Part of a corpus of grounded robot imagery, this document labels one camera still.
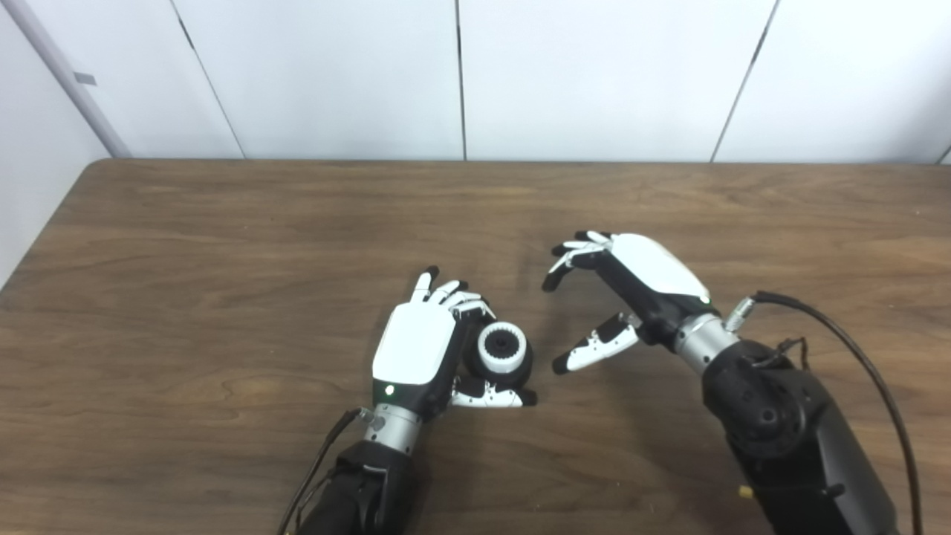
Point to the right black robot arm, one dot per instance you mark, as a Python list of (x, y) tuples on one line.
[(787, 438)]

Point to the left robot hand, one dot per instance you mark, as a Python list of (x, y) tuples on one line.
[(412, 345)]

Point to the grey wall corner post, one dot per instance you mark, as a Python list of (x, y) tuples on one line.
[(74, 82)]

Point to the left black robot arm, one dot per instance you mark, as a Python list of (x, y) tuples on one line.
[(371, 483)]

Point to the round black part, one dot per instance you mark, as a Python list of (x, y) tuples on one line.
[(524, 368)]

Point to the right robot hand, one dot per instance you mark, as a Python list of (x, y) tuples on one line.
[(654, 267)]

